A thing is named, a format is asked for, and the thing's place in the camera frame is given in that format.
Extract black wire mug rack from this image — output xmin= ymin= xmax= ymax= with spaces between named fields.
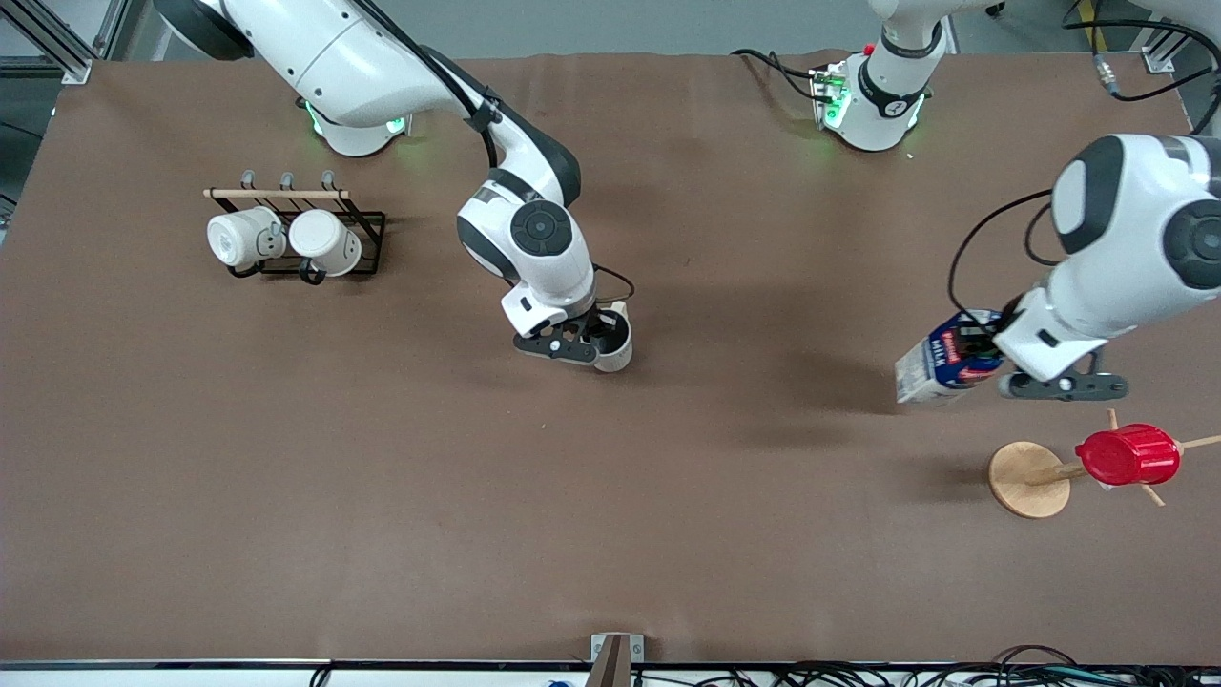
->
xmin=203 ymin=172 xmax=387 ymax=283

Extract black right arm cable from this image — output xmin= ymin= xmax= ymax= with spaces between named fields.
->
xmin=353 ymin=0 xmax=503 ymax=169

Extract white mug with face print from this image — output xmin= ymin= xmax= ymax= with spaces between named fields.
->
xmin=207 ymin=207 xmax=287 ymax=271

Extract aluminium frame profile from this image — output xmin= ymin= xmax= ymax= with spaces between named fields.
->
xmin=0 ymin=0 xmax=127 ymax=85

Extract white mug with black handle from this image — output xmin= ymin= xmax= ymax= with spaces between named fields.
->
xmin=288 ymin=209 xmax=364 ymax=285

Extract black floor cable bundle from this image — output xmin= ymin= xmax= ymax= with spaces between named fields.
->
xmin=763 ymin=645 xmax=1221 ymax=687

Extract black arm base cable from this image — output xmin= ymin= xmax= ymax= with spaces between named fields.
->
xmin=731 ymin=48 xmax=823 ymax=102

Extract metal table edge bracket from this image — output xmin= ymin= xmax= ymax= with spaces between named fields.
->
xmin=586 ymin=632 xmax=646 ymax=687

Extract wooden mug tree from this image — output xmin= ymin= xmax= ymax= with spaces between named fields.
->
xmin=988 ymin=408 xmax=1221 ymax=519

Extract blue and white milk carton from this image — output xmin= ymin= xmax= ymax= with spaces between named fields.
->
xmin=895 ymin=308 xmax=1007 ymax=406

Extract black cables with metal plug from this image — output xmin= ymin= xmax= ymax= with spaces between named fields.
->
xmin=1062 ymin=0 xmax=1221 ymax=136

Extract red plastic cup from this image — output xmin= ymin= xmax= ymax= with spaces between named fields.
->
xmin=1075 ymin=424 xmax=1182 ymax=488

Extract white cup with grey inside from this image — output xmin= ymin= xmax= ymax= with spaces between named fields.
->
xmin=594 ymin=301 xmax=634 ymax=373

